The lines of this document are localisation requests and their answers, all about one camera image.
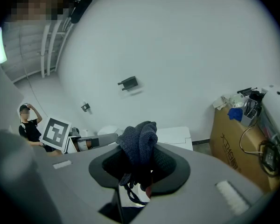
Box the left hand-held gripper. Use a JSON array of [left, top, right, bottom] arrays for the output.
[[39, 117, 119, 154]]

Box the blue rag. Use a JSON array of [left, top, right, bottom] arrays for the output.
[[227, 107, 244, 121]]

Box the person's head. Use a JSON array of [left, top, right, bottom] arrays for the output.
[[4, 0, 75, 23]]

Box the dark blue knitted cloth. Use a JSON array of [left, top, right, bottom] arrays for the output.
[[116, 120, 159, 206]]

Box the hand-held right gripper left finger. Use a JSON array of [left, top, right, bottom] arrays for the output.
[[36, 145, 126, 224]]

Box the black adapter with cables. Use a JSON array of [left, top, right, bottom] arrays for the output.
[[258, 140, 280, 177]]

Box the white flat-lid smart toilet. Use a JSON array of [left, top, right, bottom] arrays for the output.
[[157, 126, 194, 152]]

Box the tan looped cable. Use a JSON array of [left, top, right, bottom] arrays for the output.
[[239, 124, 265, 155]]

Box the large brown cardboard box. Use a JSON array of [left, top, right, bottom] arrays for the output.
[[210, 103, 280, 193]]

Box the small grey bin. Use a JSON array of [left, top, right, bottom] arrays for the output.
[[241, 98, 263, 127]]

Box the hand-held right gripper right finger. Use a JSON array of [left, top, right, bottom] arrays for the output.
[[130, 142, 278, 224]]

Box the black metal bracket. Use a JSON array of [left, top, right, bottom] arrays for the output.
[[237, 87, 263, 102]]

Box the clear plastic bag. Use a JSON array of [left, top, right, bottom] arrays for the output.
[[228, 93, 250, 108]]

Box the white crumpled cloth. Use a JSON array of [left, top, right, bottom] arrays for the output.
[[212, 96, 230, 111]]

